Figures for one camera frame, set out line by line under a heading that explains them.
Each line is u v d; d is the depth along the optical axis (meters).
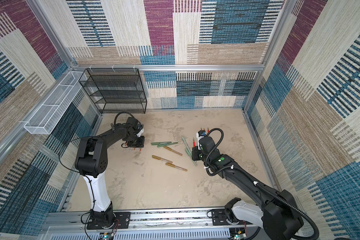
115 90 1.09
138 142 0.89
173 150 0.97
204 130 1.08
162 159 0.94
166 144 1.00
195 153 0.73
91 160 0.54
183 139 1.02
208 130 1.08
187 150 0.97
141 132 0.90
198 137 0.74
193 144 0.83
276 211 0.40
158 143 1.01
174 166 0.90
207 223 0.73
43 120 0.71
